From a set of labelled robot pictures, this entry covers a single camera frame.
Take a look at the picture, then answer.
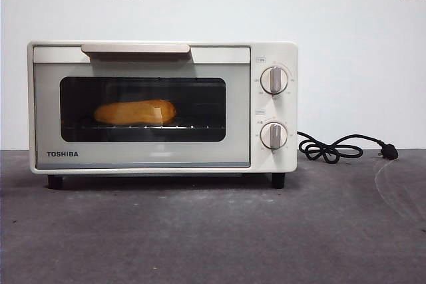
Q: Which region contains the cream oven timer knob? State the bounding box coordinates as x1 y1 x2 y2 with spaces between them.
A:
259 122 288 151

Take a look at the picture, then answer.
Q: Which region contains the yellow corn cob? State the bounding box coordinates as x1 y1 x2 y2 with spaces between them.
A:
93 98 177 126

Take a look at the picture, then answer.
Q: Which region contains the glass oven door with handle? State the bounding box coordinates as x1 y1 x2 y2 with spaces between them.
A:
33 44 252 169

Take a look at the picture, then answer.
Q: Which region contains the black oven power cable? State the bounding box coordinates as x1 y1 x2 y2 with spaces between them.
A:
296 130 399 164

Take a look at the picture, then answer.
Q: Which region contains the cream Toshiba toaster oven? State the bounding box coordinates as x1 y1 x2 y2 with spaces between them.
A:
27 40 299 189

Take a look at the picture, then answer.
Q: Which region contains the cream oven temperature knob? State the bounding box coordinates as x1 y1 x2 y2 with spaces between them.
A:
260 66 290 95

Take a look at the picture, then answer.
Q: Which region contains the metal wire oven rack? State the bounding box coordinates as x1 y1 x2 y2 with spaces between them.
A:
62 122 225 131

